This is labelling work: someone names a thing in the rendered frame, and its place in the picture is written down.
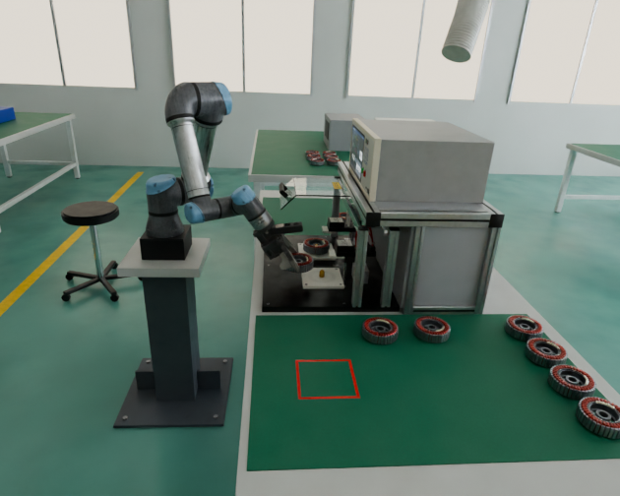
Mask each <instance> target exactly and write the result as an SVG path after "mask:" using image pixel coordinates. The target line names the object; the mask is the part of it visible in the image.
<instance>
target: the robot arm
mask: <svg viewBox="0 0 620 496"><path fill-rule="evenodd" d="M231 110H232V99H231V95H230V92H229V90H228V88H227V86H226V85H225V84H223V83H219V82H183V83H180V84H178V85H176V86H175V87H174V88H173V89H172V90H171V91H170V93H169V94H168V96H167V99H166V102H165V109H164V115H165V121H166V124H167V126H168V127H170V128H171V132H172V136H173V140H174V144H175V148H176V151H177V155H178V159H179V163H180V167H181V171H182V172H181V177H175V176H174V175H172V174H161V175H157V176H154V177H152V178H150V179H149V180H148V181H147V183H146V194H147V201H148V210H149V217H148V221H147V225H146V235H147V236H149V237H153V238H170V237H175V236H178V235H180V234H182V233H183V231H184V227H183V223H182V221H181V219H180V216H179V214H178V206H183V205H185V207H184V211H185V212H184V214H185V217H186V219H187V220H188V221H189V222H190V223H193V224H194V223H203V222H205V221H210V220H215V219H221V218H226V217H236V216H241V215H244V216H245V217H246V218H247V220H248V221H249V222H250V224H251V225H252V226H253V228H254V229H255V230H253V235H254V237H257V239H258V240H259V241H260V243H261V247H263V248H262V249H263V251H264V252H265V253H266V255H267V256H268V257H269V259H270V260H272V259H273V258H276V257H277V256H279V255H280V256H281V258H282V262H281V264H280V268H281V269H282V270H286V269H290V268H295V270H296V271H297V272H298V273H300V271H299V266H298V264H297V263H296V261H295V259H294V258H293V255H292V254H291V253H296V254H297V251H296V250H295V248H294V247H293V246H292V244H291V243H290V242H289V240H288V239H287V238H286V237H285V235H284V233H293V232H302V231H303V226H302V222H301V221H299V222H289V223H280V224H274V223H275V222H274V220H273V219H272V217H271V215H270V214H269V213H268V211H267V210H266V208H265V207H264V206H263V204H262V203H261V202H260V200H259V199H258V197H257V196H256V194H255V192H254V191H252V189H251V188H250V187H249V186H248V185H243V186H241V187H239V188H237V189H236V190H235V191H234V192H233V193H232V194H231V196H227V197H221V198H215V199H211V197H212V195H213V192H214V186H213V185H214V182H213V179H212V177H211V176H210V174H209V173H208V169H209V165H210V160H211V155H212V150H213V145H214V140H215V135H216V130H217V126H218V125H220V124H221V123H222V118H223V115H228V114H230V112H231ZM193 123H194V125H193Z"/></svg>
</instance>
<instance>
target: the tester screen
mask: <svg viewBox="0 0 620 496"><path fill-rule="evenodd" d="M363 143H364V137H363V136H362V135H361V134H360V133H359V132H358V131H357V130H356V129H355V128H354V127H353V128H352V141H351V154H350V158H351V160H352V161H353V159H352V153H353V154H354V155H355V158H354V161H353V163H354V164H355V168H356V159H358V161H359V162H360V164H361V165H362V161H361V160H360V158H359V157H358V156H357V148H359V149H360V150H361V152H362V154H363Z"/></svg>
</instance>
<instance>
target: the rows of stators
mask: <svg viewBox="0 0 620 496"><path fill-rule="evenodd" d="M505 330H506V332H507V333H508V334H509V335H510V336H512V337H513V338H515V339H518V340H521V341H526V342H527V345H526V348H525V355H526V356H527V358H529V360H531V361H532V362H534V363H536V364H538V365H541V366H543V367H544V366H545V367H547V368H551V369H550V372H549V375H548V383H549V385H550V386H551V387H552V388H553V389H554V390H555V391H556V392H558V393H559V394H561V395H563V394H564V395H563V396H565V397H567V398H571V399H574V400H580V401H579V404H578V407H577V410H576V416H577V418H578V419H579V421H580V422H581V423H582V424H583V425H584V426H585V427H586V428H587V429H589V430H590V431H591V432H593V431H594V432H593V433H595V434H597V433H598V435H600V436H603V437H607V438H612V439H615V438H616V439H619V438H620V406H618V405H617V404H615V403H612V402H611V401H608V400H605V399H602V398H597V397H593V394H594V391H595V388H596V382H595V380H594V379H593V378H592V376H591V375H590V374H589V373H587V372H585V371H584V370H582V369H580V368H576V367H575V366H571V365H565V363H566V360H567V357H568V352H567V350H566V349H565V348H564V347H563V346H562V345H560V344H559V343H557V342H555V341H551V340H547V339H542V335H543V332H544V328H543V326H542V325H541V324H540V323H539V322H538V321H536V320H534V319H532V318H531V317H528V316H522V315H514V316H510V317H508V318H507V321H506V325H505ZM563 378H565V379H563ZM579 384H580V386H579ZM594 411H595V413H594ZM610 419H612V420H613V421H614V422H611V420H610Z"/></svg>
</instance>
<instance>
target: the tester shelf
mask: <svg viewBox="0 0 620 496"><path fill-rule="evenodd" d="M348 168H349V161H338V173H339V175H340V177H341V180H342V182H343V184H344V186H345V188H346V190H347V191H348V193H349V195H350V197H351V199H352V201H353V203H354V204H355V206H356V208H357V210H358V212H359V214H360V216H361V218H362V220H363V222H364V224H365V226H421V227H498V228H502V225H503V221H504V216H505V215H504V214H503V213H501V212H500V211H498V210H497V209H496V208H494V207H493V206H492V205H490V204H489V203H488V202H486V201H485V200H483V203H443V202H381V201H375V202H369V201H368V199H367V198H366V196H365V195H364V193H363V191H362V190H361V188H360V186H359V185H358V183H357V182H356V180H355V178H354V177H353V175H352V173H351V172H350V170H349V169H348Z"/></svg>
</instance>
